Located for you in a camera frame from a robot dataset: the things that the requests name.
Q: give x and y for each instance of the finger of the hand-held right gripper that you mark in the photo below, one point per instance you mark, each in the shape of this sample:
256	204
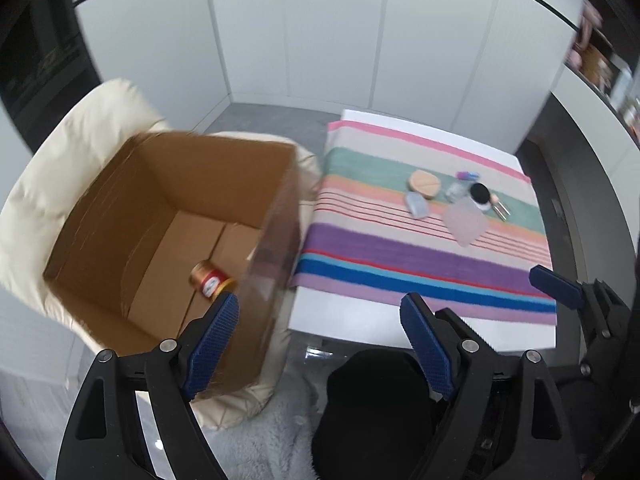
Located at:
555	286

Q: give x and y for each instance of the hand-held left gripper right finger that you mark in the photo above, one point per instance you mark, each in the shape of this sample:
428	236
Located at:
425	350

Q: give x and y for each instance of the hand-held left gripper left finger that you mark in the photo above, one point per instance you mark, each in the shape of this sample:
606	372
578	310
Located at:
215	340

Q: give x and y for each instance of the round black puff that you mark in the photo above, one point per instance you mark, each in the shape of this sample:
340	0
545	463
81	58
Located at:
481	193

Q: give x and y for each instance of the small clear jar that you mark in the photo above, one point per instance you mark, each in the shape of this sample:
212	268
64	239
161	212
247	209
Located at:
456	191

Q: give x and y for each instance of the brown cardboard box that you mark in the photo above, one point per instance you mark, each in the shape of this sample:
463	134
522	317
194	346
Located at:
165	185

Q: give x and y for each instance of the copper can with red label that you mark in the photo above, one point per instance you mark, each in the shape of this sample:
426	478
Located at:
210	280

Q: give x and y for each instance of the black chair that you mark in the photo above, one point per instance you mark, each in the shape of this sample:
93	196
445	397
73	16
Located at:
375	410

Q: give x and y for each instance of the white table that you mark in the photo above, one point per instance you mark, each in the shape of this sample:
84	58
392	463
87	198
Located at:
350	320

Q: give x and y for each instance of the small makeup brush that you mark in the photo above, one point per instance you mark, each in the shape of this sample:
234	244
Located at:
500	207

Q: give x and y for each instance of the striped multicolour cloth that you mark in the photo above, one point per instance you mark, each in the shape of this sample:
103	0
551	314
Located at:
380	255

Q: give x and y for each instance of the translucent white pad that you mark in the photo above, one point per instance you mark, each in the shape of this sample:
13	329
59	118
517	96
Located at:
465	222

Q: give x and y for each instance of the fluffy grey rug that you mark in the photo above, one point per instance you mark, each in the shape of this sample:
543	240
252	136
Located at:
280	435

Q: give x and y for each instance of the small purple tube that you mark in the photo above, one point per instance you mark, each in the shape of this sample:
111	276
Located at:
467	175

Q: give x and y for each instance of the small pale blue case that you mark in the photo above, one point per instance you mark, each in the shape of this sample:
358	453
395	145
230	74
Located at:
416	205

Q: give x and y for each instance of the white counter cabinet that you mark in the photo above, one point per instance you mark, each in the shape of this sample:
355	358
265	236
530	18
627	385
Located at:
575	125

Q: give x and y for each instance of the round beige powder puff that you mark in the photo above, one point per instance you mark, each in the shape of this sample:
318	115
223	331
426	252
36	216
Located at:
424	183

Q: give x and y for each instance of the paw print cardboard box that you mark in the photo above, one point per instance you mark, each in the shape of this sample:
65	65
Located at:
596	66

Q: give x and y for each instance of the cream quilted cushion chair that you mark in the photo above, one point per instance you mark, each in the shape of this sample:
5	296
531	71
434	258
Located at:
60	170

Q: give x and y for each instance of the pink bath pouf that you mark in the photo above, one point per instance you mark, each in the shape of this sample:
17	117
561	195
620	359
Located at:
575	55

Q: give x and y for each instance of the pink bag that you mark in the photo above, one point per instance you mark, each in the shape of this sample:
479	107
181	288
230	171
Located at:
592	17

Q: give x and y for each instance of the dark cabinet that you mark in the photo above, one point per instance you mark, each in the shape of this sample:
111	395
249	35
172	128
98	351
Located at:
40	60

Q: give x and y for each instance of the white wall cupboards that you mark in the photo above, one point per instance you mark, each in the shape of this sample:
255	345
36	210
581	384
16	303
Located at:
350	25

